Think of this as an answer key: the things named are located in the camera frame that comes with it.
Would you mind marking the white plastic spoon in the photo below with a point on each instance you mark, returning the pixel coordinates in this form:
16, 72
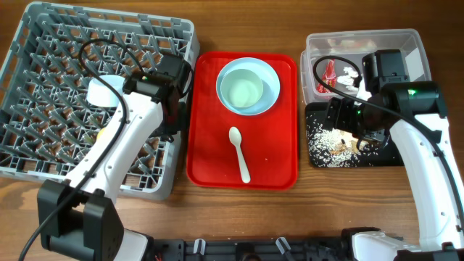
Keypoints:
235, 138

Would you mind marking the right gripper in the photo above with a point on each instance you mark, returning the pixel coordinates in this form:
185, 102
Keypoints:
337, 117

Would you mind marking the crumpled white tissue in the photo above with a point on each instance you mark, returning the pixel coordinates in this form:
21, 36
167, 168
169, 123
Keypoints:
348, 79

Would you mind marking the black plastic tray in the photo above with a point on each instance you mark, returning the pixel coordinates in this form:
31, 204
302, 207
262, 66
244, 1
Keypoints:
388, 156

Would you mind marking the light green bowl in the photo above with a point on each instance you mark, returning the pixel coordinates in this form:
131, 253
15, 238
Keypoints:
241, 88

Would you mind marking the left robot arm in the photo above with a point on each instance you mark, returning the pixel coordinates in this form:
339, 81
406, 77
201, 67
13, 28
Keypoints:
77, 216

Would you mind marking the rice and food scraps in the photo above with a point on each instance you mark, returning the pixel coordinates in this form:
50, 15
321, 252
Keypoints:
336, 148

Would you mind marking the clear plastic bin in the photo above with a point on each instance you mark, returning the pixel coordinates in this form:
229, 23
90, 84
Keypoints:
354, 45

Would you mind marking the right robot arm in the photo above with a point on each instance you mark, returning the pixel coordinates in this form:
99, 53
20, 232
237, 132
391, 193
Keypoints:
414, 114

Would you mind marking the yellow plastic cup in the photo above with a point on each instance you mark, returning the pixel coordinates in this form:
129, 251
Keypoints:
100, 134

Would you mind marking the large light blue plate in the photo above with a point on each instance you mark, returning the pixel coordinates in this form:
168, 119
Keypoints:
272, 84

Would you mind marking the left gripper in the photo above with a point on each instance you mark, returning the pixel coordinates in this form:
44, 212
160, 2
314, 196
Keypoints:
182, 111

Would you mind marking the red snack wrapper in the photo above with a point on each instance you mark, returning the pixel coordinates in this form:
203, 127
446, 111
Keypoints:
329, 77

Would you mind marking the small light blue plate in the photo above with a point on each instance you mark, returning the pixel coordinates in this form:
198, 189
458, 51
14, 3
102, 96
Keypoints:
99, 95

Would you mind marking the grey dishwasher rack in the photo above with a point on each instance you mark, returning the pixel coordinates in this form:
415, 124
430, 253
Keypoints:
47, 125

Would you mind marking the red plastic tray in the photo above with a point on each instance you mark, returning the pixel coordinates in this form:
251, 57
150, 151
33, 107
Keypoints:
269, 140

